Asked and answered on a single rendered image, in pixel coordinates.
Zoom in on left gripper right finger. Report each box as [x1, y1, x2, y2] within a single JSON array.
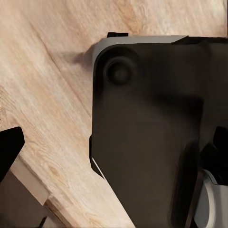
[[213, 126, 228, 164]]

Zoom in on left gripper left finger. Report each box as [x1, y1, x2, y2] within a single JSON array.
[[0, 126, 25, 184]]

